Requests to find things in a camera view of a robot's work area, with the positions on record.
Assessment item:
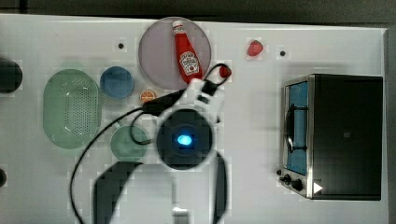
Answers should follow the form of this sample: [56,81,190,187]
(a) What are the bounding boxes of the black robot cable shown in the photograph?
[69,63,230,224]

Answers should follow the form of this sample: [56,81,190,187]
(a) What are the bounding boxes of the red strawberry far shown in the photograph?
[247,40,263,57]

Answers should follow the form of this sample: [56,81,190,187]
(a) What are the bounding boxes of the black toaster oven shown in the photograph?
[276,74,384,201]

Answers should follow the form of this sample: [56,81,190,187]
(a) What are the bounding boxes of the green perforated colander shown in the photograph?
[43,69,102,149]

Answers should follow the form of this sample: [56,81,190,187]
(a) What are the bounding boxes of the red strawberry near plate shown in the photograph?
[219,65,232,78]

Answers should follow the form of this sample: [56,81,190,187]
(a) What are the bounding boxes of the black round object left edge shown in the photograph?
[0,59,22,93]

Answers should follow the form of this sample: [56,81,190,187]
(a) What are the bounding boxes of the red ketchup bottle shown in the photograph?
[172,21,203,84]

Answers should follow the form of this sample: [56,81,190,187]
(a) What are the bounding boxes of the orange slice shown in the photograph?
[139,90,157,104]

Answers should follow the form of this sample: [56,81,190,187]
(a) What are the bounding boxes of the green mug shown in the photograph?
[110,123,148,161]

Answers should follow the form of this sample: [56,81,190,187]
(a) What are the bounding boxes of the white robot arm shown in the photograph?
[93,78,228,224]

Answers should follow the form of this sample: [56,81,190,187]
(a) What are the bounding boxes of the purple round plate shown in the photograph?
[138,17,211,90]

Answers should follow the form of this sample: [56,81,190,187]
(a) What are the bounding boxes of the blue bowl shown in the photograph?
[100,66,134,99]

